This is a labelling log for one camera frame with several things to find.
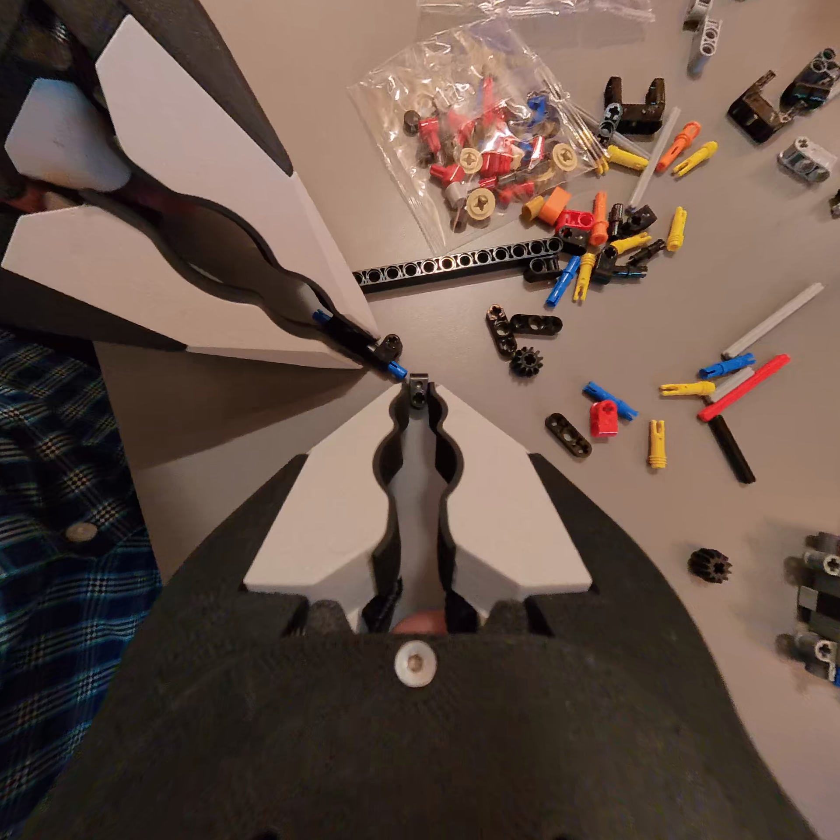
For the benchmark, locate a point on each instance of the short light grey axle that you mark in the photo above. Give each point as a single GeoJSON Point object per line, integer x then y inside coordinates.
{"type": "Point", "coordinates": [730, 385]}

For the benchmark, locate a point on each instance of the cluster of black connectors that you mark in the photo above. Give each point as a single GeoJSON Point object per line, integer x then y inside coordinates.
{"type": "Point", "coordinates": [633, 216]}

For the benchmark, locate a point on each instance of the light grey connector block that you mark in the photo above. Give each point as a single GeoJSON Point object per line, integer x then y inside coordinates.
{"type": "Point", "coordinates": [807, 159]}

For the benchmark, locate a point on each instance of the red axle connector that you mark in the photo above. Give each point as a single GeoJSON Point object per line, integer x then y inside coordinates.
{"type": "Point", "coordinates": [604, 420]}

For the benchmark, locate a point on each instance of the light grey thin liftarm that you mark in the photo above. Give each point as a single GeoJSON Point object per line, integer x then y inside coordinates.
{"type": "Point", "coordinates": [697, 13]}
{"type": "Point", "coordinates": [703, 49]}

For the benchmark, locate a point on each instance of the black perpendicular connector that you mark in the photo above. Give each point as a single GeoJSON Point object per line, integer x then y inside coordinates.
{"type": "Point", "coordinates": [814, 79]}

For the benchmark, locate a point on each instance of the long black axle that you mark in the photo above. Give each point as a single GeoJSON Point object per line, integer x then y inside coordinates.
{"type": "Point", "coordinates": [732, 449]}

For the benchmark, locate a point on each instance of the blue plaid shirt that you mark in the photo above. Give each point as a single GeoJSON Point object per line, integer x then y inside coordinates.
{"type": "Point", "coordinates": [65, 590]}

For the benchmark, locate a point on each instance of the black axle with blue pins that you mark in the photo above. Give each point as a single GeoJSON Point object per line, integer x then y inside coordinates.
{"type": "Point", "coordinates": [348, 334]}

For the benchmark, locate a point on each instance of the partly built lego model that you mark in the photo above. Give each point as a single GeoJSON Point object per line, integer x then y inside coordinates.
{"type": "Point", "coordinates": [814, 604]}

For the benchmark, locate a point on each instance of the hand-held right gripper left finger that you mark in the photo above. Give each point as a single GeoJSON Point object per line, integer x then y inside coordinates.
{"type": "Point", "coordinates": [315, 525]}

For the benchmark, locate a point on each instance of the long black beam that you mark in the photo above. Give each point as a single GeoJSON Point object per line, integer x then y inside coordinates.
{"type": "Point", "coordinates": [426, 281]}

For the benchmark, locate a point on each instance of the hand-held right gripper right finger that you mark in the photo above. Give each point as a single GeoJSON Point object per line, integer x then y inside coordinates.
{"type": "Point", "coordinates": [518, 525]}

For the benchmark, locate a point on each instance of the clear bag of small parts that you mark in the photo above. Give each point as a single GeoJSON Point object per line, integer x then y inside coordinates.
{"type": "Point", "coordinates": [472, 157]}

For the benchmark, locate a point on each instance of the black bracket piece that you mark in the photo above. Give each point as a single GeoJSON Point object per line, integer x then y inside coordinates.
{"type": "Point", "coordinates": [754, 115]}
{"type": "Point", "coordinates": [633, 115]}

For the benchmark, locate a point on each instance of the long light grey axle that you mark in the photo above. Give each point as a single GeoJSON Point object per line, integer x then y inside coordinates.
{"type": "Point", "coordinates": [774, 319]}

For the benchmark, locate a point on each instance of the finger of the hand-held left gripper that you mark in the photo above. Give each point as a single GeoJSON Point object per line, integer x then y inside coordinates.
{"type": "Point", "coordinates": [229, 164]}
{"type": "Point", "coordinates": [131, 282]}

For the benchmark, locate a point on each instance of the empty clear plastic bag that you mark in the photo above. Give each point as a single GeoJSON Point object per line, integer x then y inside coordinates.
{"type": "Point", "coordinates": [525, 8]}

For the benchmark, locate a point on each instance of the blue long pin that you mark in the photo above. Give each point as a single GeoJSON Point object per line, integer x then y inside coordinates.
{"type": "Point", "coordinates": [594, 390]}
{"type": "Point", "coordinates": [727, 365]}
{"type": "Point", "coordinates": [562, 281]}

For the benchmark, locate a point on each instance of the orange axle pin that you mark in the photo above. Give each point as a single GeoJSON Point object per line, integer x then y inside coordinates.
{"type": "Point", "coordinates": [598, 220]}
{"type": "Point", "coordinates": [678, 146]}

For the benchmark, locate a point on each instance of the yellow axle pin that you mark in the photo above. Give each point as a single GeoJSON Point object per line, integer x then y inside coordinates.
{"type": "Point", "coordinates": [602, 165]}
{"type": "Point", "coordinates": [627, 157]}
{"type": "Point", "coordinates": [630, 243]}
{"type": "Point", "coordinates": [695, 158]}
{"type": "Point", "coordinates": [676, 229]}
{"type": "Point", "coordinates": [584, 277]}
{"type": "Point", "coordinates": [686, 388]}
{"type": "Point", "coordinates": [656, 443]}

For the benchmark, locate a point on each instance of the medium light grey axle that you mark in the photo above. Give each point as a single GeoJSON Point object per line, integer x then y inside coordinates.
{"type": "Point", "coordinates": [646, 174]}

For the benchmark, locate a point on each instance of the red axle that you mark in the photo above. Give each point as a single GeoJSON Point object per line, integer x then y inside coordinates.
{"type": "Point", "coordinates": [745, 387]}

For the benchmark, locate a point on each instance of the small black gear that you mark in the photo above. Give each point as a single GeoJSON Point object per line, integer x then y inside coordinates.
{"type": "Point", "coordinates": [710, 568]}
{"type": "Point", "coordinates": [526, 363]}

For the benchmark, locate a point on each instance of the small red liftarm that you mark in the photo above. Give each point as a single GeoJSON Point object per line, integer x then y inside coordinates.
{"type": "Point", "coordinates": [574, 231]}

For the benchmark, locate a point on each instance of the black two-hole liftarm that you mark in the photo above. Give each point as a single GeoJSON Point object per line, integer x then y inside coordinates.
{"type": "Point", "coordinates": [568, 434]}

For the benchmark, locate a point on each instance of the small tan cylinder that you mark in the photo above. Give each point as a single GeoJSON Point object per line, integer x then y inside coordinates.
{"type": "Point", "coordinates": [533, 210]}

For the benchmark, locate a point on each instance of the orange block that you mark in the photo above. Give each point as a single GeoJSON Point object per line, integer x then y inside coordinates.
{"type": "Point", "coordinates": [554, 205]}

